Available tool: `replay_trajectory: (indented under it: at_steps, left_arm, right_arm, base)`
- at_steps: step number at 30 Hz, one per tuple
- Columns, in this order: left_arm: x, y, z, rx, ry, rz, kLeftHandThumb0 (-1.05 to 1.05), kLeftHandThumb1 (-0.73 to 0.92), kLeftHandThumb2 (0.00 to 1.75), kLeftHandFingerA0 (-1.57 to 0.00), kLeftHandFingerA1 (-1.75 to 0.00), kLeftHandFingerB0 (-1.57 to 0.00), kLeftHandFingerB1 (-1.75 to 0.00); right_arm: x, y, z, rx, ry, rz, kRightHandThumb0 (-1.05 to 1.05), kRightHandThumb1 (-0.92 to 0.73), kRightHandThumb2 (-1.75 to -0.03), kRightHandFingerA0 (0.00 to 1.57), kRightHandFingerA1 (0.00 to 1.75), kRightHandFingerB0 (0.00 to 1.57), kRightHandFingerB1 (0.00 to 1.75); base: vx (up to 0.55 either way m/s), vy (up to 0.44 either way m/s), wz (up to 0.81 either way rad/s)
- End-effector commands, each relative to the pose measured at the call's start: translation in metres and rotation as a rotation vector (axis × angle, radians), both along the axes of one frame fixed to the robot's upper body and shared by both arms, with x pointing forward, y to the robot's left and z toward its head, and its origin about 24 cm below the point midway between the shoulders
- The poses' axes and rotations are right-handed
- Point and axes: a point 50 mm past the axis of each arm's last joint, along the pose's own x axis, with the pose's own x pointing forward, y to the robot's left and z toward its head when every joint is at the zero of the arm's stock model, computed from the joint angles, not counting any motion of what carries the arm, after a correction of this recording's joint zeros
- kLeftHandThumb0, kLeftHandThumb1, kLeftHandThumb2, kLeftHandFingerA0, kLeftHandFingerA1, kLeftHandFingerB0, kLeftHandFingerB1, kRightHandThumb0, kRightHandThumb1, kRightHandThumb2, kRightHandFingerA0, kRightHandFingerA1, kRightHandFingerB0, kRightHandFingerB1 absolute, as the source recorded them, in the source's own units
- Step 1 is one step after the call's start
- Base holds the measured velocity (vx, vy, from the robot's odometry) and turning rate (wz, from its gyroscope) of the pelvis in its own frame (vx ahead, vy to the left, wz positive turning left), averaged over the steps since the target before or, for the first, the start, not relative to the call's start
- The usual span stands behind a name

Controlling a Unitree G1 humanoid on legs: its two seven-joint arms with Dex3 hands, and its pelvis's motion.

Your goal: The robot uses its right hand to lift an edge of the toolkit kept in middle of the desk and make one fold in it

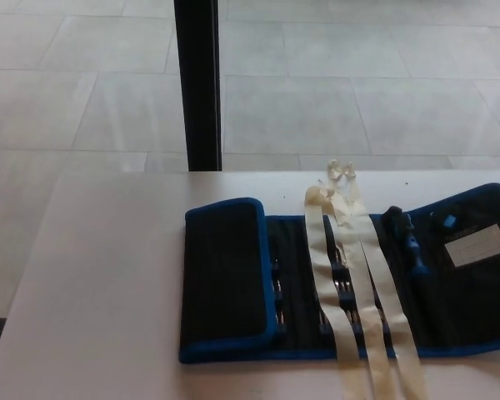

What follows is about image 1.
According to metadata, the short beige masking tape strip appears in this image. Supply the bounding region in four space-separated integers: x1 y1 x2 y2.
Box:
302 185 366 373

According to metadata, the white label card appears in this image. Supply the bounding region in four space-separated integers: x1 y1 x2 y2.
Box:
443 223 500 268

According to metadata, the black vertical post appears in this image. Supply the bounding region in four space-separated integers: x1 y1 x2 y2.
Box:
172 0 225 173

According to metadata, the black blue-trimmed toolkit pouch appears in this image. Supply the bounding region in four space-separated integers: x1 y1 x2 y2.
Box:
177 182 500 367

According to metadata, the long beige masking tape strip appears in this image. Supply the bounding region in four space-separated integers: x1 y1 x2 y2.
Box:
325 159 398 400
343 159 435 400

